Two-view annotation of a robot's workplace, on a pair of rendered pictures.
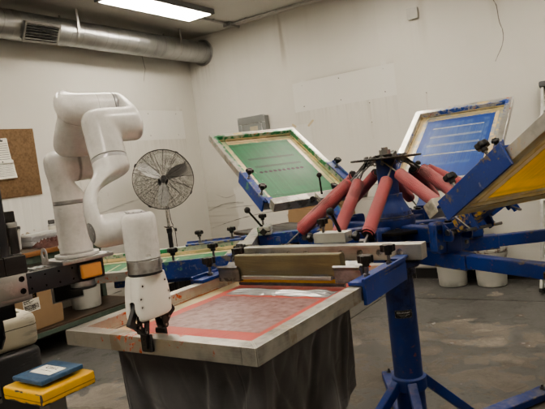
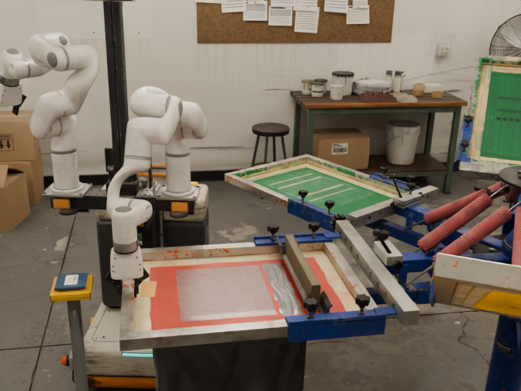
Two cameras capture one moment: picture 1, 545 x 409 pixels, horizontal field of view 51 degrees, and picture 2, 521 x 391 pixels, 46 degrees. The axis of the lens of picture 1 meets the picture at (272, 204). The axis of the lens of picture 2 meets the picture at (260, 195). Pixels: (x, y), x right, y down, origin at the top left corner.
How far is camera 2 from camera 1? 1.43 m
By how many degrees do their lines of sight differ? 47
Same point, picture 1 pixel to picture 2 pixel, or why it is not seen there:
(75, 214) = (173, 164)
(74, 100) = (136, 102)
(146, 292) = (117, 263)
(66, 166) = not seen: hidden behind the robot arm
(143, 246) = (116, 234)
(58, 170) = not seen: hidden behind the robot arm
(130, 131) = (153, 140)
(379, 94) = not seen: outside the picture
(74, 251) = (170, 190)
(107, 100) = (160, 105)
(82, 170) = (182, 133)
